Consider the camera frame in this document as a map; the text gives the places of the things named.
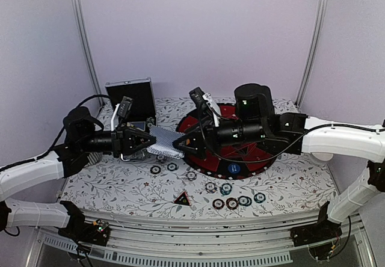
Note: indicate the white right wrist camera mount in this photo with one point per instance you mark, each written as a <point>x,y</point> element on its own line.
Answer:
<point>214,108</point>

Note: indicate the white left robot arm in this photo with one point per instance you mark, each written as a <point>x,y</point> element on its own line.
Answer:
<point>58,162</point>

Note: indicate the blue small blind button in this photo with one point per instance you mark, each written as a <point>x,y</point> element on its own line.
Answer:
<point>234,168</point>

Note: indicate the red black 100 chip stack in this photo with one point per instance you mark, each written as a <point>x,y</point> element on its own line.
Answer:
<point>155,169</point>

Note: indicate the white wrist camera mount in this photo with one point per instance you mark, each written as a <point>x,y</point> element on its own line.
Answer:
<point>115,118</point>
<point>214,108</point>

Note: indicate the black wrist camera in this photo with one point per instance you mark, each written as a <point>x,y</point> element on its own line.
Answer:
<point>196,95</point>
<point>125,107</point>

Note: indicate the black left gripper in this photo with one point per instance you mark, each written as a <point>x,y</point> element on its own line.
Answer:
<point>123,141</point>

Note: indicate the left aluminium frame post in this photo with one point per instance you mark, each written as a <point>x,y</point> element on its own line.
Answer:
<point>79,18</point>

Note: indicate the front aluminium rail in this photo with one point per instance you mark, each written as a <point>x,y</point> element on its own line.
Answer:
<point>257,241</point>

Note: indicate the white ceramic bowl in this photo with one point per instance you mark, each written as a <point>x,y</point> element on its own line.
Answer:
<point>323,157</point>

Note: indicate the blue green 50 chip stack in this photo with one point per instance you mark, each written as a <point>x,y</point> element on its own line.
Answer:
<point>172,167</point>

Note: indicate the striped ceramic cup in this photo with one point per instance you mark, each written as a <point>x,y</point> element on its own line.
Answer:
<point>93,158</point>

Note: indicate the green 20 chip stack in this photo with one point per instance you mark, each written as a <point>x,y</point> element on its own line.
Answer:
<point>151,121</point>

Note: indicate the red black 100 chip pile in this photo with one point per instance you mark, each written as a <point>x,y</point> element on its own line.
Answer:
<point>218,204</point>
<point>232,203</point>

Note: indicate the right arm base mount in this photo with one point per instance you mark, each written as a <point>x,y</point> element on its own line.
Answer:
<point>321,230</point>

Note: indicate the round red black poker mat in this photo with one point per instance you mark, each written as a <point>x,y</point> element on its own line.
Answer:
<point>249,157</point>

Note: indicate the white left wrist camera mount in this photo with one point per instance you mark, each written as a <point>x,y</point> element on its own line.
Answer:
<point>115,118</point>

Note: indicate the boxed playing card deck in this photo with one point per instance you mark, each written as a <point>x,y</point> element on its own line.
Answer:
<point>141,125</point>

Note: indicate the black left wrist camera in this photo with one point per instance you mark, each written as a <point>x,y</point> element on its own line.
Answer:
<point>125,107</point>

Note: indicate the blue green 50 chip pile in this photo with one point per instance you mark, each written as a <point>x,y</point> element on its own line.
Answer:
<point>225,189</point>
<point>244,201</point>

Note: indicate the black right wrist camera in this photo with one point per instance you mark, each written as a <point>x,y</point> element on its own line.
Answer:
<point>196,95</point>

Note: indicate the black triangular dealer plate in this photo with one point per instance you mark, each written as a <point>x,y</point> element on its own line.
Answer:
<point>182,199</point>

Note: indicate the aluminium poker case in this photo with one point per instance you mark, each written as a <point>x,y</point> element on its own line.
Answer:
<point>141,91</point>

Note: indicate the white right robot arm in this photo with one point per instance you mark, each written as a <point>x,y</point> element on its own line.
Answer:
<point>300,134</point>

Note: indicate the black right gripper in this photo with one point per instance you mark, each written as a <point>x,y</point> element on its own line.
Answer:
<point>200,141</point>

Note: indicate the blue card deck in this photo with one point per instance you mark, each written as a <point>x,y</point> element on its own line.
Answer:
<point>164,143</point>

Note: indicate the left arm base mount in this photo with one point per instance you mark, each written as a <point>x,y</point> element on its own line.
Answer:
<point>96,232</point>

